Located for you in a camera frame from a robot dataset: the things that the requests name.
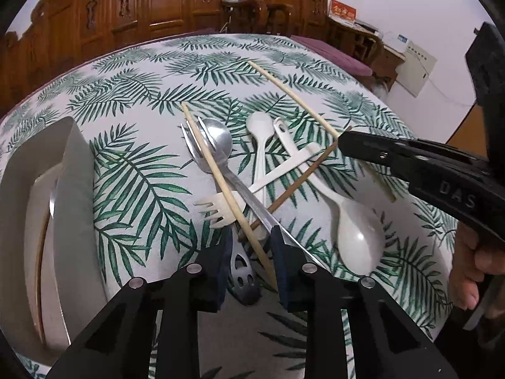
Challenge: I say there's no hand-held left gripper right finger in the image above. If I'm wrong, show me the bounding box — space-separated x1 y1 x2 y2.
270 230 459 379

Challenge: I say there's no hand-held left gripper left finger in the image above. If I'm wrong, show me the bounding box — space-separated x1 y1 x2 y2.
46 227 234 379

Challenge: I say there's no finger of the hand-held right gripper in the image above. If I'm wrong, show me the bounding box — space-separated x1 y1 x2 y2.
338 129 487 191

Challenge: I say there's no white plastic fork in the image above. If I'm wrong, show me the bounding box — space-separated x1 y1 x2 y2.
193 142 321 230

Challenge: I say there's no dark brown chopstick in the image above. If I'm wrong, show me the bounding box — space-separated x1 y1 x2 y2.
238 125 353 241

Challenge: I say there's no large white spoon with hole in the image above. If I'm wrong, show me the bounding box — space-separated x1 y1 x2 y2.
273 117 385 277

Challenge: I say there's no light bamboo chopstick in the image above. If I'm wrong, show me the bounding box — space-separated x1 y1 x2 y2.
248 61 396 203
181 102 279 291

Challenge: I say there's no small white plastic spoon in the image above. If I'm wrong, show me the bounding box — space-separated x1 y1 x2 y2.
247 111 276 242

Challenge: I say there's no metal spoon with holed handle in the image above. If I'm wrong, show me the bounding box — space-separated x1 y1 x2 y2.
196 118 330 274

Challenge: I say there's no metal fork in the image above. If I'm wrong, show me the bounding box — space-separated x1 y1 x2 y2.
180 120 262 306

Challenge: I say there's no metal tray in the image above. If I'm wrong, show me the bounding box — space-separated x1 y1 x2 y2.
0 117 110 366

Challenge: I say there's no person's right hand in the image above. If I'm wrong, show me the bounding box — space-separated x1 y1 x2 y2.
450 221 505 317

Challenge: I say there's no white electrical box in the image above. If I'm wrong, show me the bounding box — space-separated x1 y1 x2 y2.
395 40 438 98

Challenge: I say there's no wooden desk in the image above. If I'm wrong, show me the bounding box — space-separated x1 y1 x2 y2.
327 16 400 92

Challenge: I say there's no red desk calendar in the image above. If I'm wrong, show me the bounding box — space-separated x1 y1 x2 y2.
329 0 357 23

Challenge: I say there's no dark clothing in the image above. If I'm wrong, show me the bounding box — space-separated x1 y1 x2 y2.
430 304 505 379

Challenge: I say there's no wooden chair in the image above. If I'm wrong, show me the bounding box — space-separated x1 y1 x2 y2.
221 0 270 34
267 3 293 35

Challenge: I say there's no brown wooden chopstick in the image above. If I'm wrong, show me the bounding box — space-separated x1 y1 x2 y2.
35 219 45 338

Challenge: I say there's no leaf-print tablecloth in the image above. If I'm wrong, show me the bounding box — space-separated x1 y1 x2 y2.
0 33 462 379

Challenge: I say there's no wide carved wooden cabinet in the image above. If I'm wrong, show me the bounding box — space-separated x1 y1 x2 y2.
4 0 226 87

